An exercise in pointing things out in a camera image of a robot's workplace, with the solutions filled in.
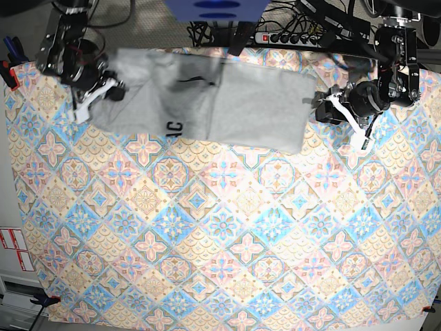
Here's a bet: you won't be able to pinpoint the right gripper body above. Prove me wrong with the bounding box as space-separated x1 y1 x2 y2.
70 65 128 103

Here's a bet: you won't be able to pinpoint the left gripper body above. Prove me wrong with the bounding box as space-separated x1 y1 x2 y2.
340 79 390 124

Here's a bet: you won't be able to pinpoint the grey T-shirt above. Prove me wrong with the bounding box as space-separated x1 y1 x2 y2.
91 49 316 154

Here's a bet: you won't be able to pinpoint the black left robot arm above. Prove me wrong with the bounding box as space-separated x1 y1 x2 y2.
315 1 420 128

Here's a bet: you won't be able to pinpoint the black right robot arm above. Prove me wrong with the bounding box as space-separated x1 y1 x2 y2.
37 1 126 103

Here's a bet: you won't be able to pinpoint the black red clamp upper left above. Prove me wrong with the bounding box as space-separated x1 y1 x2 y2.
1 61 19 91

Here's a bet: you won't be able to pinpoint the white power strip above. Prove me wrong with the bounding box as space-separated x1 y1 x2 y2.
254 32 318 47

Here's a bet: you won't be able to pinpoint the patterned tile tablecloth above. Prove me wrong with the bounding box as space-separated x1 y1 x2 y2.
3 63 440 330

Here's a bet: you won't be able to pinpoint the red white labels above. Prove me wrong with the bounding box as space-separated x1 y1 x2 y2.
1 228 34 272

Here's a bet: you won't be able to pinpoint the blue clamp lower left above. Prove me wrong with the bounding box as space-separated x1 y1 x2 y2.
30 294 61 308

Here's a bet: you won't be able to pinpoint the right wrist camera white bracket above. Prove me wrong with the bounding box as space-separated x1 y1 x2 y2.
70 78 119 125

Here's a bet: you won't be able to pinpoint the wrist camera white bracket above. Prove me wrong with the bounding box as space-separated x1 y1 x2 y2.
70 78 119 125
325 92 375 152

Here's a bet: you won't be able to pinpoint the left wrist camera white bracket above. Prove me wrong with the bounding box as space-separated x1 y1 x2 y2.
325 92 375 152

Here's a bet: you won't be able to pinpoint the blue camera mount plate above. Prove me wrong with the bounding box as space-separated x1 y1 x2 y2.
165 0 269 22

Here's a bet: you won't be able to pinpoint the black centre post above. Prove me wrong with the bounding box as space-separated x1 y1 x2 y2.
227 21 257 57

